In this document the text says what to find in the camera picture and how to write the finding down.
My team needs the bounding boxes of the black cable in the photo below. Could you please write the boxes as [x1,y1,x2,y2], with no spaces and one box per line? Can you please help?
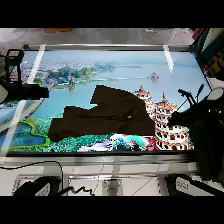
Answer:
[0,160,96,197]

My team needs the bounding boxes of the brown pants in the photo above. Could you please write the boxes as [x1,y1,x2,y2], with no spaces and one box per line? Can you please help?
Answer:
[48,84,156,143]

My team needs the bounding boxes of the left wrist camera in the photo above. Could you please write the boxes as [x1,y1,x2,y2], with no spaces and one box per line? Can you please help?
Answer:
[3,49,25,85]

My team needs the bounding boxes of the silver frame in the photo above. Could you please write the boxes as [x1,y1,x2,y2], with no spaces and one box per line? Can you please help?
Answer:
[0,43,224,197]

